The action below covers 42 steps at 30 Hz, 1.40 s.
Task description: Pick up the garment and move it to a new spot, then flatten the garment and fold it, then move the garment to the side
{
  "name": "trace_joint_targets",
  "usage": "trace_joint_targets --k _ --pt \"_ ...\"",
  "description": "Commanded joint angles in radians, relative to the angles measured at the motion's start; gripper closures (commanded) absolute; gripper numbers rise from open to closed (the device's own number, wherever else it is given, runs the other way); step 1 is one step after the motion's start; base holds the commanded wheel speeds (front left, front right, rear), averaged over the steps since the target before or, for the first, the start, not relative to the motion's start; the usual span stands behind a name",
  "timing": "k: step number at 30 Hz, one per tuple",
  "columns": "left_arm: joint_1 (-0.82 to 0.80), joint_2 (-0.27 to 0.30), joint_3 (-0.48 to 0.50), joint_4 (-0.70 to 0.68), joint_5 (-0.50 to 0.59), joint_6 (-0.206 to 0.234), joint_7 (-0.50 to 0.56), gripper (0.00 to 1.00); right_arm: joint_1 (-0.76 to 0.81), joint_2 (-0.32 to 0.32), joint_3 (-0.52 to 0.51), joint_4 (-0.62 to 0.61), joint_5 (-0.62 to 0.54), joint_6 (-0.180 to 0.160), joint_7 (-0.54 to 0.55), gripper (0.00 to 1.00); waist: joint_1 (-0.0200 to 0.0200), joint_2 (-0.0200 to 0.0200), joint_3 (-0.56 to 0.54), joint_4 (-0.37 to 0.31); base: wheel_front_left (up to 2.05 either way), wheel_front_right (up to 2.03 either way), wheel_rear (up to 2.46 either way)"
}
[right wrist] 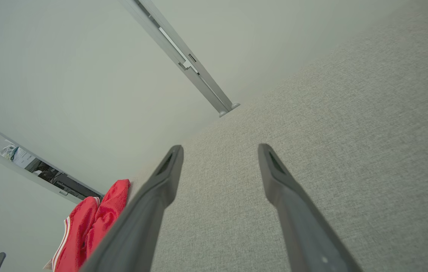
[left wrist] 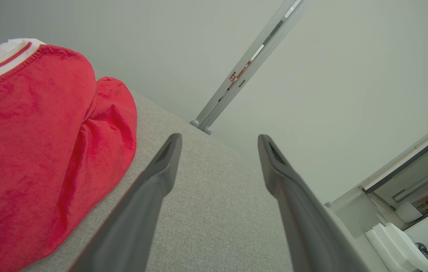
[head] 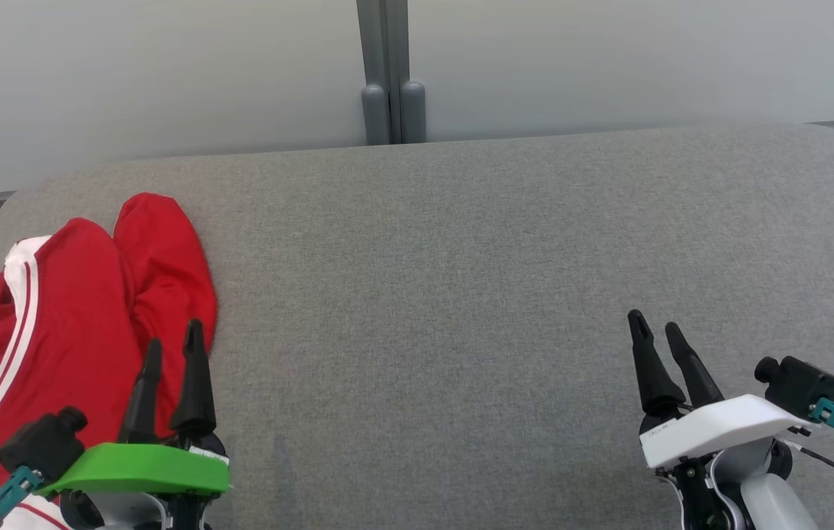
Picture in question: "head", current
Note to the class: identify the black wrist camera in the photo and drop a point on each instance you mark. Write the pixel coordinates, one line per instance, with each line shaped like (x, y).
(803, 386)
(41, 445)

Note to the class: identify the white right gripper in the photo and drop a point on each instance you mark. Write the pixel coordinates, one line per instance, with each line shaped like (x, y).
(718, 428)

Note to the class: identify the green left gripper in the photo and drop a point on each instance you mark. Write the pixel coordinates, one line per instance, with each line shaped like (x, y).
(137, 467)

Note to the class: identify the red basketball jersey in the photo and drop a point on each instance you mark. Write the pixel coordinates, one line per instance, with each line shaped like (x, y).
(71, 309)

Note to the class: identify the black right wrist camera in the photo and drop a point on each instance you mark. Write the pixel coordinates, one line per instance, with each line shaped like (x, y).
(803, 386)

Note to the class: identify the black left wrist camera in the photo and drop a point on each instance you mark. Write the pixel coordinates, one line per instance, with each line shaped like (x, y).
(41, 445)

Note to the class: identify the grey double partition post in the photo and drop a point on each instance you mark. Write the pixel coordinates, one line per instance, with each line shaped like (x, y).
(391, 88)

